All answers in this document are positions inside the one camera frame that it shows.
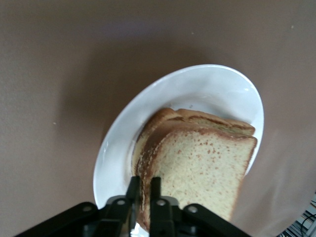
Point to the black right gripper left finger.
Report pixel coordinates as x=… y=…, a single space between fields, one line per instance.
x=133 y=190

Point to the brown bread slice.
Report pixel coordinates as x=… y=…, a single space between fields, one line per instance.
x=202 y=170
x=212 y=118

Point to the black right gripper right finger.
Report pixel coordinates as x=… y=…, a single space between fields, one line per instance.
x=156 y=190

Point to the white round plate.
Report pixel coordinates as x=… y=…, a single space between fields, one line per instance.
x=197 y=91

